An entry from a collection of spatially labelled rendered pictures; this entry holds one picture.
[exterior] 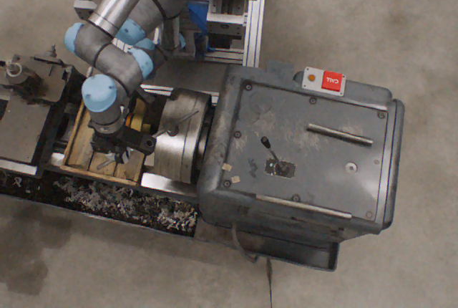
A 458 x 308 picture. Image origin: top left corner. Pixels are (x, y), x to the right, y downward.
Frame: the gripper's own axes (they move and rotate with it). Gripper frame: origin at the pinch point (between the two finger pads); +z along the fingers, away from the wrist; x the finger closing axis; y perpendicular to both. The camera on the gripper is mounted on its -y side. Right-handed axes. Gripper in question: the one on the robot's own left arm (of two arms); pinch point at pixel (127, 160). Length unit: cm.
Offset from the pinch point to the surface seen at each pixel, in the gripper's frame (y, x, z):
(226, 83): -22.6, -32.6, -1.5
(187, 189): -13.9, -11.8, 41.3
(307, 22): -55, -165, 96
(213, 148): -23.2, -10.8, 2.8
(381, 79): -107, -136, 103
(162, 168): -7.7, -5.8, 13.9
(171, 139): -9.7, -11.9, 4.4
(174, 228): -9, -7, 75
